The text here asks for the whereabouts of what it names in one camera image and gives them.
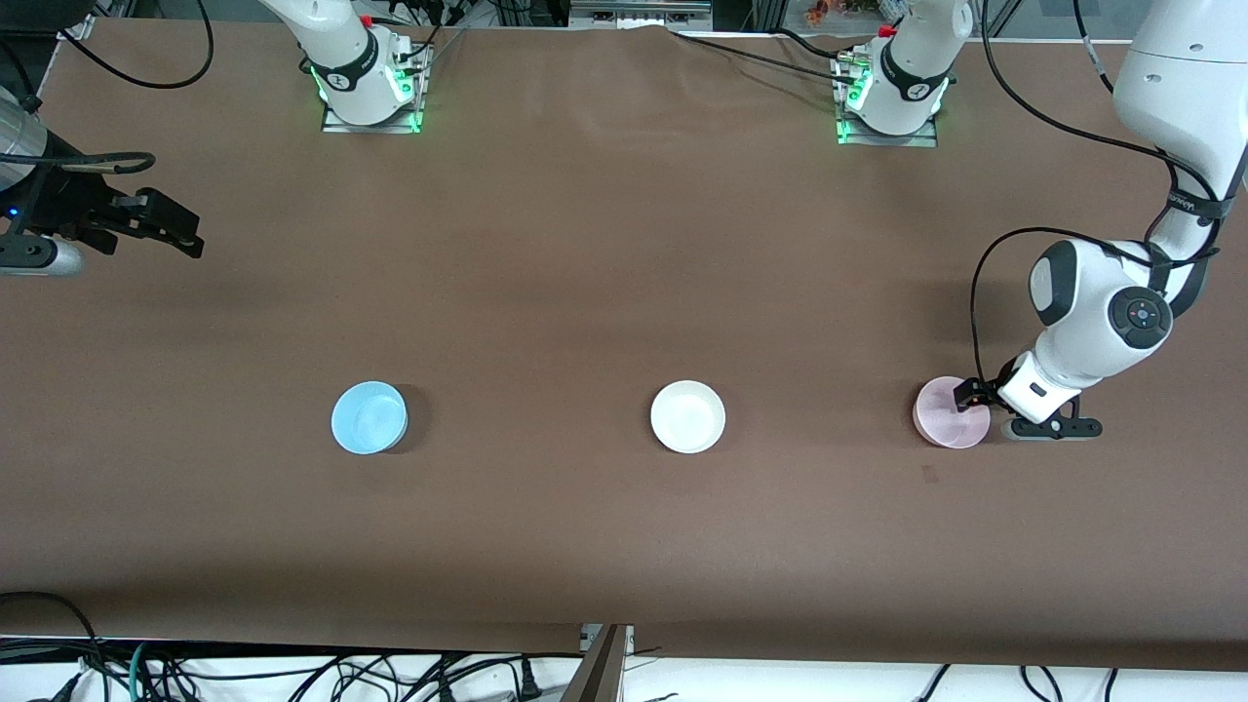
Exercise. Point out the light blue plastic bowl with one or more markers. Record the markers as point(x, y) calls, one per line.
point(369, 417)

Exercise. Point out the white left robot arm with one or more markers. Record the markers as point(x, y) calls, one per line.
point(1092, 312)

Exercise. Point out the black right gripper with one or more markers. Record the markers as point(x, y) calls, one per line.
point(76, 208)

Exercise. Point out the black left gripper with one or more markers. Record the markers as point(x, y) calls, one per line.
point(987, 393)

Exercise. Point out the brown table cover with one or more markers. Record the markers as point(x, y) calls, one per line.
point(624, 244)

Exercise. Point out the silver metal rail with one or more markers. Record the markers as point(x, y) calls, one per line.
point(639, 12)

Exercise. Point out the aluminium frame post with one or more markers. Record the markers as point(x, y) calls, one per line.
point(765, 12)

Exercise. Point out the aluminium profile bar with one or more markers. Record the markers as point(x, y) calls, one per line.
point(600, 673)

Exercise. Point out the orange cluttered object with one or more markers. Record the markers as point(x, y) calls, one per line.
point(824, 10)

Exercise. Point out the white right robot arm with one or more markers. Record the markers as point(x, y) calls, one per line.
point(351, 78)

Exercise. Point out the white plastic bowl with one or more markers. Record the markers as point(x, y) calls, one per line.
point(688, 416)

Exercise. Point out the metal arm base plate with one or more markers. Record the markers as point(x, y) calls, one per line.
point(414, 107)
point(931, 132)

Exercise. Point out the pink plastic bowl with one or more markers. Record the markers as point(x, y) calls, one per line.
point(941, 417)

